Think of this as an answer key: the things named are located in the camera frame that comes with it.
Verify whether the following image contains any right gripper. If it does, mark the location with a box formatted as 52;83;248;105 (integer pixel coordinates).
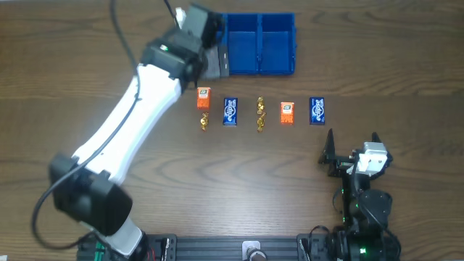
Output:
318;128;394;178

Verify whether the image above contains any orange candy box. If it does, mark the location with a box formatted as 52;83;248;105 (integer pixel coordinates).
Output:
196;86;212;109
279;101;296;125

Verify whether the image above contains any blue candy pack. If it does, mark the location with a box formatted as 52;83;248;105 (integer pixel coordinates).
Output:
308;96;326;126
222;96;239;127

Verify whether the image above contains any blue tray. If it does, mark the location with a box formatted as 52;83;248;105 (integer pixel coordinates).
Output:
216;12;297;76

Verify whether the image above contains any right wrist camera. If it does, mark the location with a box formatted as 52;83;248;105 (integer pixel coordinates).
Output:
347;141;389;178

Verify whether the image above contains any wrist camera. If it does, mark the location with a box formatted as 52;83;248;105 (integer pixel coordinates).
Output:
175;7;187;28
347;141;389;178

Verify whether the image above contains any mounting rail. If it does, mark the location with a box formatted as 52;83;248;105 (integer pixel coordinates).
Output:
75;233;329;261

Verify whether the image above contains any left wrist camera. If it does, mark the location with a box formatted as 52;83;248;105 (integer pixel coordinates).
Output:
175;7;187;28

